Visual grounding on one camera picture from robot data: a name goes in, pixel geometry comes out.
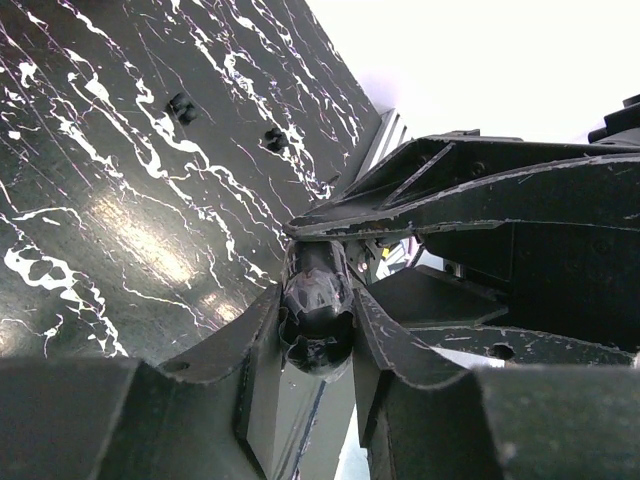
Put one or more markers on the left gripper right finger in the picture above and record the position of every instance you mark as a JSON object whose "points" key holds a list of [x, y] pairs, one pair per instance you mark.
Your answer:
{"points": [[491, 403]]}

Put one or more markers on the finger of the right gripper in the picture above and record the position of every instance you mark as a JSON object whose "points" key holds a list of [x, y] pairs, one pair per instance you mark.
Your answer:
{"points": [[450, 313], [600, 191]]}

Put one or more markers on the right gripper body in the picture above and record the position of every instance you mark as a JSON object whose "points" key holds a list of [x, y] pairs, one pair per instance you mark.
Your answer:
{"points": [[574, 280]]}

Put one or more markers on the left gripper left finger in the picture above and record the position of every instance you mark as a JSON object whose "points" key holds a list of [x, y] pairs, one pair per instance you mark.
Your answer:
{"points": [[208, 413]]}

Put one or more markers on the black earbud charging case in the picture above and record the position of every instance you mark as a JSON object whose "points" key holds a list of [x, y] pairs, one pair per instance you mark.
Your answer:
{"points": [[316, 326]]}

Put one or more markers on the black earbud far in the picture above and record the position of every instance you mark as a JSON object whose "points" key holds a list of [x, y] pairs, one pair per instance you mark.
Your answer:
{"points": [[276, 140]]}

